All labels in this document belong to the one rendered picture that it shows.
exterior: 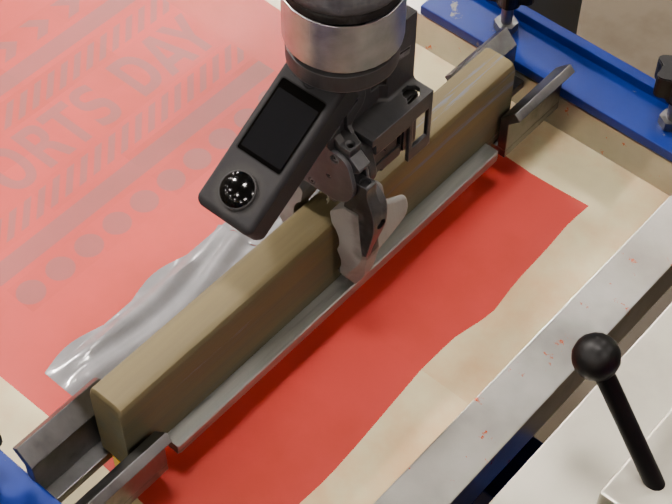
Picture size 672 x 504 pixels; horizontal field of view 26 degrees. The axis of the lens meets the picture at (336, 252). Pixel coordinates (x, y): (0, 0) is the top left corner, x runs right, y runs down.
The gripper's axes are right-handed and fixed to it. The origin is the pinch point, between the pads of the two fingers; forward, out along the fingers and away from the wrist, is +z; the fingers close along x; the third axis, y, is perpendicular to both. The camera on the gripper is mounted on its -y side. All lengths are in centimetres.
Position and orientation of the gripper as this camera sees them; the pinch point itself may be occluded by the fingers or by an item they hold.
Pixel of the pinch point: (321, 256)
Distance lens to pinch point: 103.7
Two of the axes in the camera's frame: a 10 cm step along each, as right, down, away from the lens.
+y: 6.6, -5.9, 4.6
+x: -7.5, -5.2, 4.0
